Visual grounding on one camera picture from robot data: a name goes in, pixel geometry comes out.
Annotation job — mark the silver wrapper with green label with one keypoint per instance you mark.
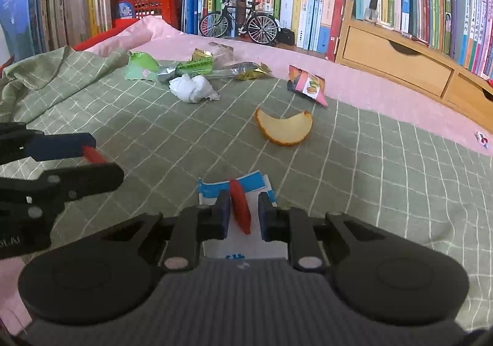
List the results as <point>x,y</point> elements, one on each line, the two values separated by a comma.
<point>188,67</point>

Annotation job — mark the wooden desk organizer with drawers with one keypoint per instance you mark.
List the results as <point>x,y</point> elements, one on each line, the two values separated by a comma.
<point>393,60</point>

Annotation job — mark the light green wrapper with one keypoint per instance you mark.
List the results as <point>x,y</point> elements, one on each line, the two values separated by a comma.
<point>140,66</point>

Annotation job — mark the gold foil wrapper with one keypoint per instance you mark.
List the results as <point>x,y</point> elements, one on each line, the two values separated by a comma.
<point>250,72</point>

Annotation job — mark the small pink snack packet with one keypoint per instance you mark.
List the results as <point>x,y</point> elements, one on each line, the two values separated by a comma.
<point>308,86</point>

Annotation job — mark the blue white paper packet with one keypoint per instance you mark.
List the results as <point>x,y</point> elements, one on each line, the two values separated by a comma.
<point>254,182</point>

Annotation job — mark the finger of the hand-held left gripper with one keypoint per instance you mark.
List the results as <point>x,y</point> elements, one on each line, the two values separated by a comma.
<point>57,146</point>
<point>96,178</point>

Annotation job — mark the small red white sticker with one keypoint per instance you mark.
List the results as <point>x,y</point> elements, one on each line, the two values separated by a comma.
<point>482,139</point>

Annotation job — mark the red wrapper strip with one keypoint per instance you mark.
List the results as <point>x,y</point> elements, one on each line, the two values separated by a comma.
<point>240,211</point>
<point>92,155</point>

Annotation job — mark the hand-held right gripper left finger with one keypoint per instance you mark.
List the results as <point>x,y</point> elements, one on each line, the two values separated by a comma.
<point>222,215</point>

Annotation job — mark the small black pouch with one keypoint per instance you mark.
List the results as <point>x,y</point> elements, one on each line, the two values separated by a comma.
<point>285,37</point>

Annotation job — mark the white tissue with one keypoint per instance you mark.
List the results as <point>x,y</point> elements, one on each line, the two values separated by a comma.
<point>192,87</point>

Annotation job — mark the red cloth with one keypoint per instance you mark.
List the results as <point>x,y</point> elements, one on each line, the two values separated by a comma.
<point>96,39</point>

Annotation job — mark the small gold wrapper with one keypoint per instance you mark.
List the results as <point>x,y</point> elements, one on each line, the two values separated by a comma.
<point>202,55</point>

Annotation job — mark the miniature bicycle model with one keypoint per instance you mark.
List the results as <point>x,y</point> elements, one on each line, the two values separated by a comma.
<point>264,28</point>

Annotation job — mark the melon peel slice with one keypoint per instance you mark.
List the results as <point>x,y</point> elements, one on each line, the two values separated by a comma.
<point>285,134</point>

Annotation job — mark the row of pale-spined books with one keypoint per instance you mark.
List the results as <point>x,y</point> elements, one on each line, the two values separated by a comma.
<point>57,14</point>

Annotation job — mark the clear plastic wrapper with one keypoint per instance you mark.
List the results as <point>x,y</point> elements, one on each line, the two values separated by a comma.
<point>221,51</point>

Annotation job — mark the green checked blanket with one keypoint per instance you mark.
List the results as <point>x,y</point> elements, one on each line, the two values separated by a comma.
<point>346,176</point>

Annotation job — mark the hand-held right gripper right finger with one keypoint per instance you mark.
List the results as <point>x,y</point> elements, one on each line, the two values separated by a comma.
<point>266,218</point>

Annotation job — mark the nail polish bottle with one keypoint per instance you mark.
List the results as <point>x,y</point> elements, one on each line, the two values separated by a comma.
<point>371,10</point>

